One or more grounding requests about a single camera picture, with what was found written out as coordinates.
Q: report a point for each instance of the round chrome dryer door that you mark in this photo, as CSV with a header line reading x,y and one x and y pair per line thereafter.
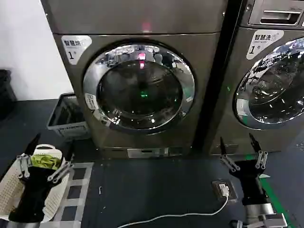
x,y
273,95

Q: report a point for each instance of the white number label sticker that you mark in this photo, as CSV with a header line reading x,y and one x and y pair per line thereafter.
x,y
263,44
76,47

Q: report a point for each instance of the grey plastic crate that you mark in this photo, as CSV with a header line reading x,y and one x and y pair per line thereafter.
x,y
64,128

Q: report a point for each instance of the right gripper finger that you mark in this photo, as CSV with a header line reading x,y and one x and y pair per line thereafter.
x,y
229,161
260,158

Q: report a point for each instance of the green cloth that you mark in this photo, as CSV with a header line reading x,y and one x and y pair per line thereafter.
x,y
44,160

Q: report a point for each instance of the metal floor socket plate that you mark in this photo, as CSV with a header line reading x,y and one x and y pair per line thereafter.
x,y
231,188

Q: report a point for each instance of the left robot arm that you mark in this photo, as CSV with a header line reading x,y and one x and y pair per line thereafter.
x,y
23,225

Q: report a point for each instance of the grey dryer with red light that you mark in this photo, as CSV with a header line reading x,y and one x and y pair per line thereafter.
x,y
147,21

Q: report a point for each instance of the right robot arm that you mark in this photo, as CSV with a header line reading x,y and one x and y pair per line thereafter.
x,y
260,210

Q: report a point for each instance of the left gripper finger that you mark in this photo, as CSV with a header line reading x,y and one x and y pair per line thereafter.
x,y
23,164
60,171

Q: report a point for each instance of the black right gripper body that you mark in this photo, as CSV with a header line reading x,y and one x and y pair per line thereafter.
x,y
249,180

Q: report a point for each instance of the white plug adapter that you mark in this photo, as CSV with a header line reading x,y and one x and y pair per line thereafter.
x,y
224,190

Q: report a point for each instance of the black stacked crates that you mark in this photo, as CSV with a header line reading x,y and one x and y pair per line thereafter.
x,y
6,95

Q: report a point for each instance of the white perforated laundry basket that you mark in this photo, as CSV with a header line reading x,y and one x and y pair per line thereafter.
x,y
9,187

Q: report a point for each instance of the green floor tape strip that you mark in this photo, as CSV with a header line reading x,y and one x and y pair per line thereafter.
x,y
273,192

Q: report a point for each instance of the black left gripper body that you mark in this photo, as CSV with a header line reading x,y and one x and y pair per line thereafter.
x,y
33,197

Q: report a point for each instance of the round glass dryer door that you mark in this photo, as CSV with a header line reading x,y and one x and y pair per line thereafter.
x,y
140,95

